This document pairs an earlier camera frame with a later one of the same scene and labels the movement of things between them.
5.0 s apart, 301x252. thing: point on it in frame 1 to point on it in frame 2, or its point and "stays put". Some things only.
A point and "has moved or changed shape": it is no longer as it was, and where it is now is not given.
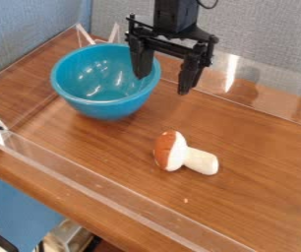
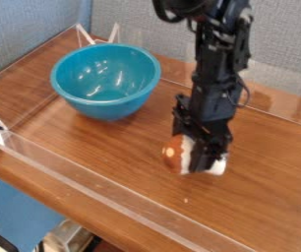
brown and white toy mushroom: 174,155 has moved or changed shape
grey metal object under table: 66,237 stays put
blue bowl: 95,76 stays put
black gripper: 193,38 to 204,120
